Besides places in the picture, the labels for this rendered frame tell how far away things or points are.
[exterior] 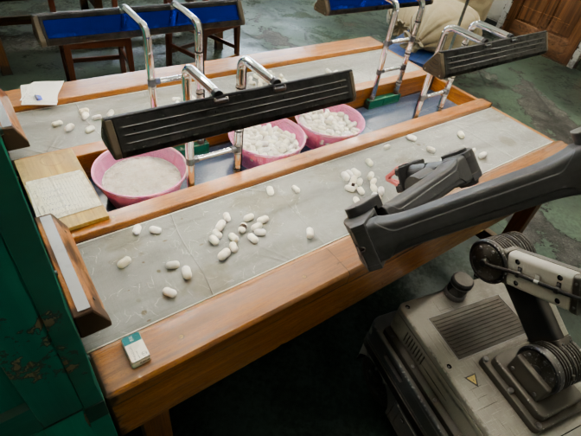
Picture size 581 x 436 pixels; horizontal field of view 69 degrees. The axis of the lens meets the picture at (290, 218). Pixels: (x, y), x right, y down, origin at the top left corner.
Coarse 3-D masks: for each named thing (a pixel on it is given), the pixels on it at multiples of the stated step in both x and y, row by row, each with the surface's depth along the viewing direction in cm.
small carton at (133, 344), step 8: (128, 336) 82; (136, 336) 82; (128, 344) 81; (136, 344) 81; (144, 344) 81; (128, 352) 80; (136, 352) 80; (144, 352) 80; (136, 360) 79; (144, 360) 80
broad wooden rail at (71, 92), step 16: (288, 48) 203; (304, 48) 206; (320, 48) 208; (336, 48) 211; (352, 48) 214; (368, 48) 219; (192, 64) 178; (208, 64) 180; (224, 64) 182; (272, 64) 190; (288, 64) 195; (80, 80) 156; (96, 80) 158; (112, 80) 159; (128, 80) 161; (144, 80) 162; (176, 80) 167; (192, 80) 171; (16, 96) 143; (64, 96) 147; (80, 96) 149; (96, 96) 153
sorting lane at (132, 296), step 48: (384, 144) 155; (432, 144) 159; (480, 144) 163; (528, 144) 168; (240, 192) 125; (288, 192) 128; (336, 192) 131; (96, 240) 105; (144, 240) 107; (192, 240) 109; (240, 240) 111; (288, 240) 113; (96, 288) 95; (144, 288) 96; (192, 288) 98; (96, 336) 86
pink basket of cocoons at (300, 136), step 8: (280, 120) 154; (288, 120) 153; (288, 128) 154; (296, 128) 152; (232, 136) 146; (296, 136) 152; (304, 136) 146; (304, 144) 143; (248, 152) 136; (296, 152) 139; (248, 160) 140; (256, 160) 138; (264, 160) 137; (272, 160) 138; (248, 168) 144
